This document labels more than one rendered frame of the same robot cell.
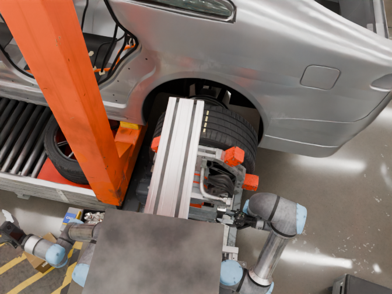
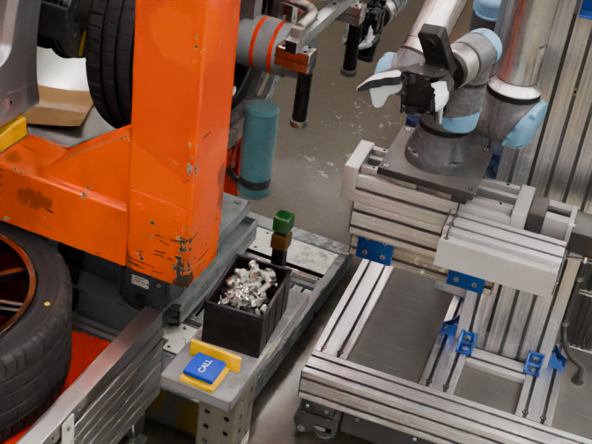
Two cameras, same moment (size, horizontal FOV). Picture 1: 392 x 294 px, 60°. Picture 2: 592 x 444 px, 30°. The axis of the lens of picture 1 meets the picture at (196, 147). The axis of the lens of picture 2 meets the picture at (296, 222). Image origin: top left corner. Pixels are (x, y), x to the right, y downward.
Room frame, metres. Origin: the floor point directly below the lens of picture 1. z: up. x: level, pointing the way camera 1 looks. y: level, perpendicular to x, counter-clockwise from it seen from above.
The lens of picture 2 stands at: (0.23, 2.51, 2.07)
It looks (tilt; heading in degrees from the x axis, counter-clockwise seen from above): 34 degrees down; 282
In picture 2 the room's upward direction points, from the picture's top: 8 degrees clockwise
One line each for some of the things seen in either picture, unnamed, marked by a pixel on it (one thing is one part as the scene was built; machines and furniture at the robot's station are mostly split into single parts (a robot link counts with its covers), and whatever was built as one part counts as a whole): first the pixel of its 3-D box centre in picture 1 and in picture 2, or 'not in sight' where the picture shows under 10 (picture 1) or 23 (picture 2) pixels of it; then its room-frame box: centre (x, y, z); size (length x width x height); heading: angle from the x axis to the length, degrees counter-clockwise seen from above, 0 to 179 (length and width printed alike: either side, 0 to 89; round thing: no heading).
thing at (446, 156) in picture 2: not in sight; (441, 138); (0.39, 0.29, 0.87); 0.15 x 0.15 x 0.10
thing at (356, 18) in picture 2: (222, 205); (347, 10); (0.74, -0.17, 0.93); 0.09 x 0.05 x 0.05; 173
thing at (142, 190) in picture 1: (154, 180); (111, 270); (1.18, 0.30, 0.26); 0.42 x 0.18 x 0.35; 173
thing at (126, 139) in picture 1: (125, 139); (48, 155); (1.26, 0.49, 0.69); 0.52 x 0.17 x 0.35; 173
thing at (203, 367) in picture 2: (69, 218); (204, 369); (0.74, 0.80, 0.47); 0.07 x 0.07 x 0.02; 83
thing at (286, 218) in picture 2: not in sight; (283, 222); (0.70, 0.44, 0.64); 0.04 x 0.04 x 0.04; 83
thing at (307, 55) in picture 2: not in sight; (295, 55); (0.78, 0.17, 0.93); 0.09 x 0.05 x 0.05; 173
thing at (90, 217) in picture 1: (97, 222); (247, 302); (0.72, 0.60, 0.51); 0.20 x 0.14 x 0.13; 88
